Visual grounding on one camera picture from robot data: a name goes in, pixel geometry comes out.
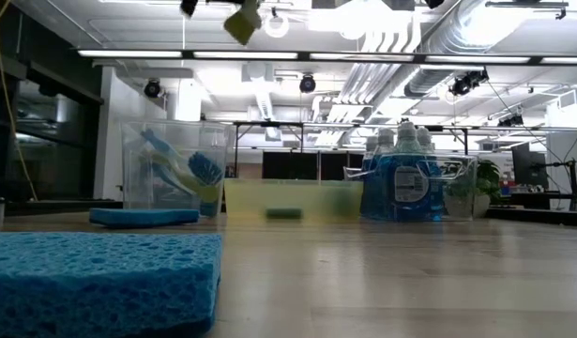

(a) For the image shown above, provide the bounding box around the black partition panel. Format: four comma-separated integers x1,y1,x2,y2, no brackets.
262,150,364,181

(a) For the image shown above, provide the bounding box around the blue dish soap bottle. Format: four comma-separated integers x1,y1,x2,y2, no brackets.
416,126,448,222
364,135,381,159
386,120,448,223
360,127,398,222

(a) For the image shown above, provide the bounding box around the yellow hanging cable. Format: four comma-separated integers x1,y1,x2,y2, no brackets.
0,0,39,202

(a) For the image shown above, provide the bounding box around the yellow plastic bin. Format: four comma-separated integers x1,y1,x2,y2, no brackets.
222,177,366,223

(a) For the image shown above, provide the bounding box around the long LED light bar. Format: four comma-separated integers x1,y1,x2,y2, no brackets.
76,48,577,66

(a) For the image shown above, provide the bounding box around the black ceiling spotlight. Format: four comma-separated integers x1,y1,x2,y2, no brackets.
143,78,166,100
298,73,317,94
448,67,491,97
497,113,525,129

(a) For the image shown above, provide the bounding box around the black background table frame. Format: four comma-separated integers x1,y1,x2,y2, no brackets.
232,119,305,179

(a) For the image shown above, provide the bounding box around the blue dish brush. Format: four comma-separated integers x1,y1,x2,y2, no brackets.
149,150,225,196
138,128,220,219

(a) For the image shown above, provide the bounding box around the clear bin with wire handle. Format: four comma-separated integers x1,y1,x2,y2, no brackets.
342,152,480,223

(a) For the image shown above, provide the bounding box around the clear plastic bin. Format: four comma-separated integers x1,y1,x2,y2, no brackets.
119,118,236,219

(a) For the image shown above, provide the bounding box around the black computer monitor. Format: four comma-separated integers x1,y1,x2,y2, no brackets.
511,141,551,191

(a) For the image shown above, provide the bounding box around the potted green plant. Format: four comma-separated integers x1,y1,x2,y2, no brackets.
445,158,504,220

